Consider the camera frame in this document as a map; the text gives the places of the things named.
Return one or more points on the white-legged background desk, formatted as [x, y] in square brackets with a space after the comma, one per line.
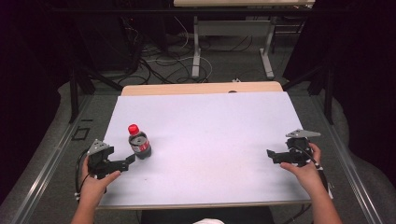
[196, 46]

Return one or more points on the black metal stand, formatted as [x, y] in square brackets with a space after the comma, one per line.
[74, 99]
[328, 93]

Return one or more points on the black horizontal bar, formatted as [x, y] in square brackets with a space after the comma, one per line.
[124, 11]

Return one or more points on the red bottle cap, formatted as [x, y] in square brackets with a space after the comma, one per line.
[133, 129]

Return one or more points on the aluminium floor rail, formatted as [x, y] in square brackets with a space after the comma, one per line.
[46, 168]
[351, 174]

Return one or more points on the person's right hand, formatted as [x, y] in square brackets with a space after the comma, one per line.
[308, 175]

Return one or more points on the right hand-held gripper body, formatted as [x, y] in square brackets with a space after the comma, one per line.
[299, 146]

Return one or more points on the black curtain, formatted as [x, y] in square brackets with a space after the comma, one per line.
[28, 77]
[367, 77]

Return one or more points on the person's dark clothing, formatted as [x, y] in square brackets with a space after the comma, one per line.
[186, 216]

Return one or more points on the light wooden table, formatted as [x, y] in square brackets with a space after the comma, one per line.
[186, 88]

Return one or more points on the person's left hand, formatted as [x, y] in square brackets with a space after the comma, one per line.
[93, 188]

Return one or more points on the dark soda bottle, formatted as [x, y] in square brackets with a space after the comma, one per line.
[142, 149]

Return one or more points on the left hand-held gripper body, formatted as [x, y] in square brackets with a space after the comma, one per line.
[99, 152]

